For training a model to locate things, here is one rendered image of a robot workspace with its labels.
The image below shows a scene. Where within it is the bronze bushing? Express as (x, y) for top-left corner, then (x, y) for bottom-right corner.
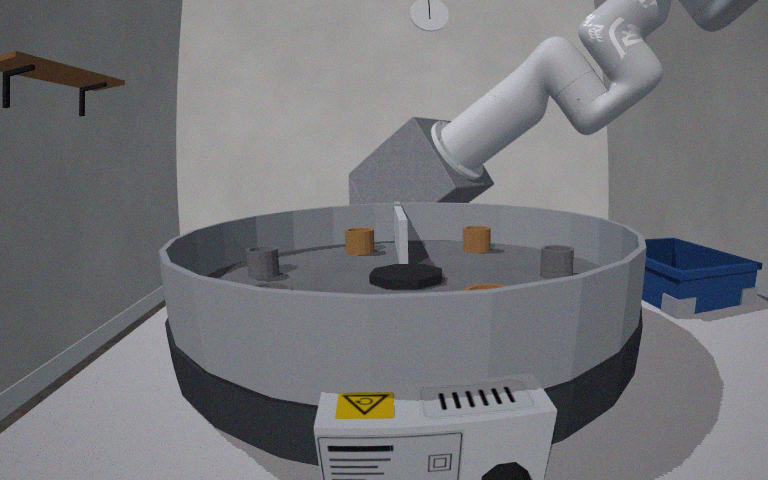
(463, 284), (505, 291)
(463, 226), (491, 253)
(345, 228), (375, 255)

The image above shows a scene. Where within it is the blue crate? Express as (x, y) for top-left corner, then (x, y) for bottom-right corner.
(642, 238), (762, 319)

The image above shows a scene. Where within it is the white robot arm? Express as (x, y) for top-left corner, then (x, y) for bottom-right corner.
(431, 0), (758, 180)

